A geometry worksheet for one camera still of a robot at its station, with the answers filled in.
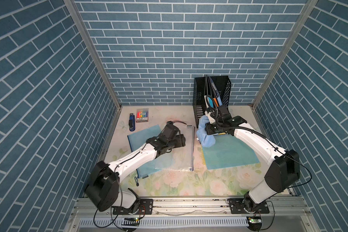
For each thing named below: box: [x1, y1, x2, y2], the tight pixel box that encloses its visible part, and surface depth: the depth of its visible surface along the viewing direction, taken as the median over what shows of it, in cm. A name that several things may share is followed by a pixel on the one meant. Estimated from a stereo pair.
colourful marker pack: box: [136, 108, 149, 123], surface depth 114 cm
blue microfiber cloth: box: [196, 115, 217, 148], surface depth 84 cm
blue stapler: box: [128, 113, 136, 132], surface depth 107 cm
